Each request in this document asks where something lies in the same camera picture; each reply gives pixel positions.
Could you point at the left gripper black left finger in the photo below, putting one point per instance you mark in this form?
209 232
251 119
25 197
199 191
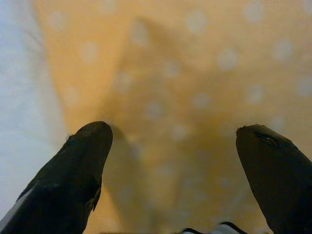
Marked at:
61 185

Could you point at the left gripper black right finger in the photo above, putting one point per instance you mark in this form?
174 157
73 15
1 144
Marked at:
280 182

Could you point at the yellow printed blanket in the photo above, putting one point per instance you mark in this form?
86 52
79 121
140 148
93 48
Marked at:
170 85

